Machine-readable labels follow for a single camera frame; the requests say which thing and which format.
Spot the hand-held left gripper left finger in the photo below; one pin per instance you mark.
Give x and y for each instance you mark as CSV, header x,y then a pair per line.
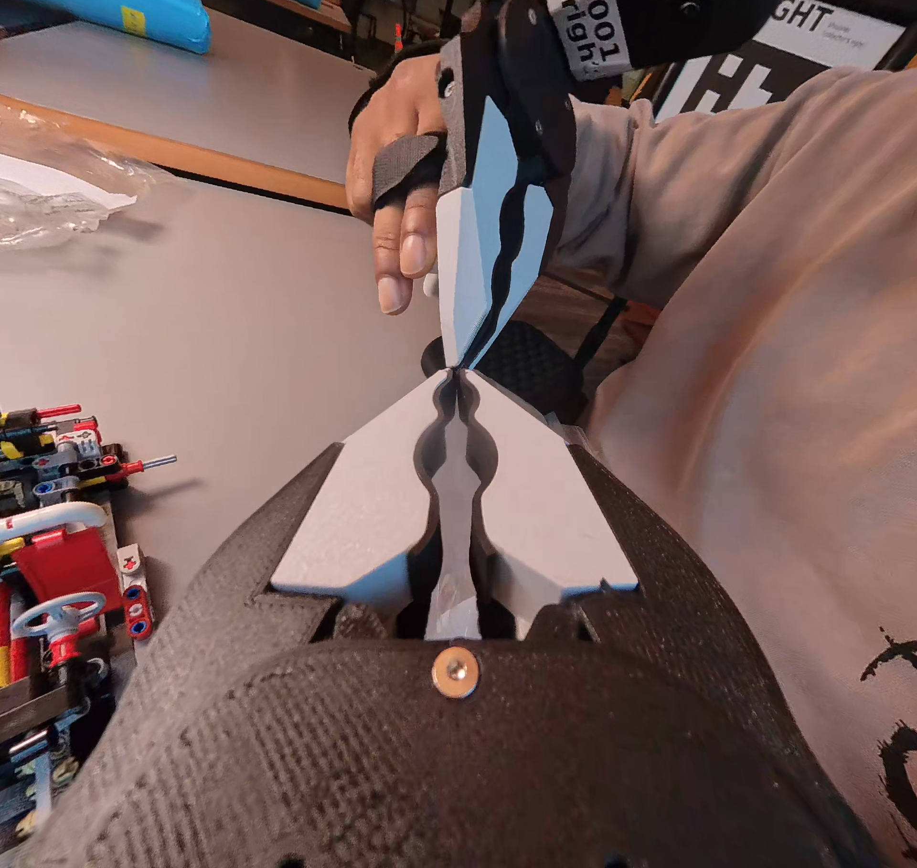
x,y
351,524

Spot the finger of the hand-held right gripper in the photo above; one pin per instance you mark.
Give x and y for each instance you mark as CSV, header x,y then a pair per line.
x,y
469,252
534,238

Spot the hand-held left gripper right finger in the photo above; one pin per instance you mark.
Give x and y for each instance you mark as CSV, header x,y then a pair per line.
x,y
559,524

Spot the red lego seat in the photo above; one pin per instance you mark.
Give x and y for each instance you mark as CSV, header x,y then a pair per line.
x,y
71,567

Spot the lego car chassis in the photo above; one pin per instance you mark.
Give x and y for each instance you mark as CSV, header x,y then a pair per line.
x,y
64,495

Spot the grey lego steering wheel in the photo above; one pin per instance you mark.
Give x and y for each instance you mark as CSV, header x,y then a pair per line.
x,y
61,616

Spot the person's right hand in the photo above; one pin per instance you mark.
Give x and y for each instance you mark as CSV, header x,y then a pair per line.
x,y
390,109

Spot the black and white sign board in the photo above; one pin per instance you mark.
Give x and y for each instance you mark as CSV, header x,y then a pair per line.
x,y
716,87

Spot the black padded chair armrest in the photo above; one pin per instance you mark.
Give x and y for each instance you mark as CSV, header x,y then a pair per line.
x,y
530,367

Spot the white labelled clear plastic bag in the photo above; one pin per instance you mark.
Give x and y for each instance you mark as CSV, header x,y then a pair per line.
x,y
57,180

